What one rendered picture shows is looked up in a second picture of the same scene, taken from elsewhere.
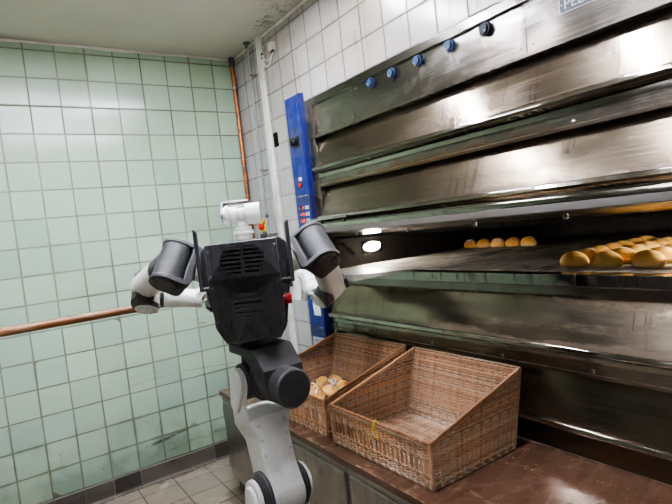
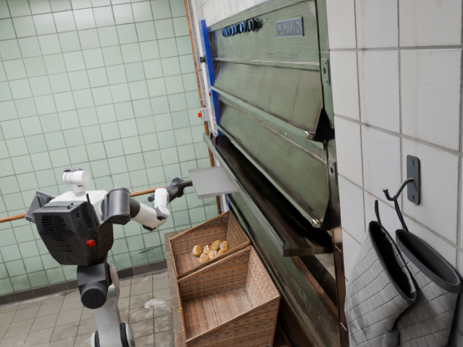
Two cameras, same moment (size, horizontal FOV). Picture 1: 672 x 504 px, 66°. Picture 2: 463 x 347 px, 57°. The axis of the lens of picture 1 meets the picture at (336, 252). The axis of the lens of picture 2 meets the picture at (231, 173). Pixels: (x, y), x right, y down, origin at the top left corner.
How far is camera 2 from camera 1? 1.34 m
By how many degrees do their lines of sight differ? 28
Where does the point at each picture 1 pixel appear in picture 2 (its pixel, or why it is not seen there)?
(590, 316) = (303, 284)
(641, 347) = (313, 326)
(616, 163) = (298, 186)
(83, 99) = (71, 25)
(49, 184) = (56, 89)
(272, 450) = (103, 320)
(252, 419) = not seen: hidden behind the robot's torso
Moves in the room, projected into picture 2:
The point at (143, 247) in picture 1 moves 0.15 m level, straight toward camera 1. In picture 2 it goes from (122, 127) to (117, 131)
